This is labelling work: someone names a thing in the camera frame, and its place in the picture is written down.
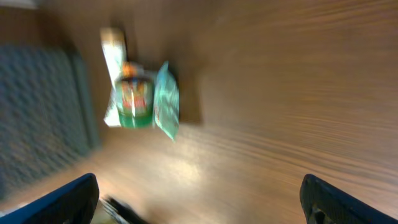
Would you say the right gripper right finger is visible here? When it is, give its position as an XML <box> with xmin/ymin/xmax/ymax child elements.
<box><xmin>300</xmin><ymin>174</ymin><xmax>397</xmax><ymax>224</ymax></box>

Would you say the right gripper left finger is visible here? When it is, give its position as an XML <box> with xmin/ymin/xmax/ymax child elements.
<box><xmin>1</xmin><ymin>173</ymin><xmax>99</xmax><ymax>224</ymax></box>

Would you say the green lid jar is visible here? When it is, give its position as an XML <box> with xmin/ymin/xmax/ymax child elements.
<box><xmin>115</xmin><ymin>76</ymin><xmax>154</xmax><ymax>129</ymax></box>

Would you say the mint toilet tissue pack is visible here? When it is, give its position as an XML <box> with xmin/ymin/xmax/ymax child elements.
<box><xmin>153</xmin><ymin>61</ymin><xmax>180</xmax><ymax>141</ymax></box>

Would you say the white bamboo print tube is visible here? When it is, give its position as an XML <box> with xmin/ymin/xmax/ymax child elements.
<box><xmin>100</xmin><ymin>27</ymin><xmax>127</xmax><ymax>127</ymax></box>

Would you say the orange tissue packet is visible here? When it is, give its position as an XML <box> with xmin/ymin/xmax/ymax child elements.
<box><xmin>122</xmin><ymin>62</ymin><xmax>139</xmax><ymax>78</ymax></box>

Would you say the dark grey plastic basket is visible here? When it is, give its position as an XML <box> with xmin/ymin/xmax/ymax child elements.
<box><xmin>1</xmin><ymin>45</ymin><xmax>101</xmax><ymax>199</ymax></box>

